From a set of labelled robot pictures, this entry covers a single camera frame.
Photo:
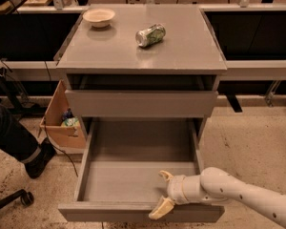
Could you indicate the green snack bag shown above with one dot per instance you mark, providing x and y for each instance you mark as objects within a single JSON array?
[{"x": 70, "y": 122}]

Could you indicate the grey top drawer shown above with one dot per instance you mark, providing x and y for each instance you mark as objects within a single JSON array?
[{"x": 129, "y": 95}]

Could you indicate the white ceramic bowl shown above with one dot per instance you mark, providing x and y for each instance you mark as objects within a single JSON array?
[{"x": 99, "y": 18}]

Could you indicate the black office chair base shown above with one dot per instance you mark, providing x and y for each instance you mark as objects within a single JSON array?
[{"x": 25, "y": 197}]

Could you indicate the black shoe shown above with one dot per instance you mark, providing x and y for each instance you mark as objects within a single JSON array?
[{"x": 41, "y": 157}]

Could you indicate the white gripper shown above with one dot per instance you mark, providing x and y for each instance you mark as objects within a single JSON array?
[{"x": 174, "y": 188}]

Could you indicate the person's dark trouser leg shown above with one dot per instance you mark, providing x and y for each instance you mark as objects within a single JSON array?
[{"x": 15, "y": 139}]

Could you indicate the grey drawer cabinet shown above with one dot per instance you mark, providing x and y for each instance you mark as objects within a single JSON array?
[{"x": 143, "y": 48}]

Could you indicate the grey drawer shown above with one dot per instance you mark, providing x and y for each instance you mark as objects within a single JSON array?
[
  {"x": 129, "y": 95},
  {"x": 119, "y": 177}
]

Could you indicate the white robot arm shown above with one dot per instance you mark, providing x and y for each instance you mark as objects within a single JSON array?
[{"x": 213, "y": 186}]

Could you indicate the long metal workbench frame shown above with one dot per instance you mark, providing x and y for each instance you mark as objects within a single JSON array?
[{"x": 260, "y": 69}]

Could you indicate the black tripod stand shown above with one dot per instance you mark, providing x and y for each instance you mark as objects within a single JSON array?
[{"x": 15, "y": 91}]

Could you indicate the crushed green soda can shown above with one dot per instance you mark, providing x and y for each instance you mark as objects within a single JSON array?
[{"x": 151, "y": 35}]

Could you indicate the cardboard box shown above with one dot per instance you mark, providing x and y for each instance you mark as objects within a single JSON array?
[{"x": 64, "y": 137}]

